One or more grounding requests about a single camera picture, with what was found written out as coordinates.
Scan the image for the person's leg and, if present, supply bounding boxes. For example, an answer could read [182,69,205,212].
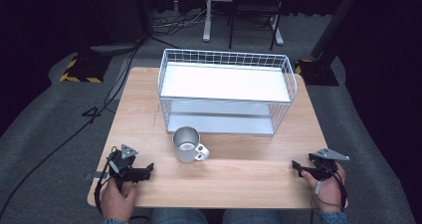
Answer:
[222,208,284,224]
[149,207,211,224]

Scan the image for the black striped-edge stand base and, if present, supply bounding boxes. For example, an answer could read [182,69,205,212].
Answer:
[59,52,113,85]
[294,58,340,88]

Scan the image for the long black floor cable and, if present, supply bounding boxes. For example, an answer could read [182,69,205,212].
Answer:
[0,34,147,210]

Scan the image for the person's left hand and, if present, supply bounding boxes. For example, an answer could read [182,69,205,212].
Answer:
[99,176,138,223]

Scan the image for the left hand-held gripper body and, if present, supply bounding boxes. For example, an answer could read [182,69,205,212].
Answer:
[106,143,149,191]

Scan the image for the left hand-held gripper cable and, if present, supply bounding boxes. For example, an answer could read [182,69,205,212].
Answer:
[94,146,117,216]

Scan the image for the silver metal cup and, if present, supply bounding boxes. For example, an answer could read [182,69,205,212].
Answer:
[171,125,211,164]

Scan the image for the black slanted pole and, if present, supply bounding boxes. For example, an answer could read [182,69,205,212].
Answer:
[310,0,366,60]

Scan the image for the black metal chair frame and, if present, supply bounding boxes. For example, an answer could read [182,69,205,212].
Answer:
[227,0,289,52]

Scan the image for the person's right hand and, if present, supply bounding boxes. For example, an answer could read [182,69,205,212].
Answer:
[301,162,348,214]

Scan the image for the bundle of floor cables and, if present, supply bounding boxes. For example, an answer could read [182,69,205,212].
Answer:
[150,4,220,38]

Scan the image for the white desk frame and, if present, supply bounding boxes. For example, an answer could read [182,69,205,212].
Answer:
[202,0,285,47]

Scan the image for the person's right leg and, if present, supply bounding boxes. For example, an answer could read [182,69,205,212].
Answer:
[222,208,284,224]

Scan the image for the white wire shelf rack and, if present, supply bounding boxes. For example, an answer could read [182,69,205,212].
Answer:
[156,48,299,137]

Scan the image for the person's left leg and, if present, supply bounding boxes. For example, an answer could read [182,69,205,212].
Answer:
[149,207,211,224]

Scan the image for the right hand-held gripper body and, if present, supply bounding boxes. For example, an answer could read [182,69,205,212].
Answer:
[308,147,350,182]

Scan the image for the right hand-held gripper cable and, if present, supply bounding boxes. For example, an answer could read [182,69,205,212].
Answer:
[310,169,348,224]

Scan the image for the hand-held gripper cable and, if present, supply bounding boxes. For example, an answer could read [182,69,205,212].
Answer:
[94,146,117,216]
[310,169,348,224]

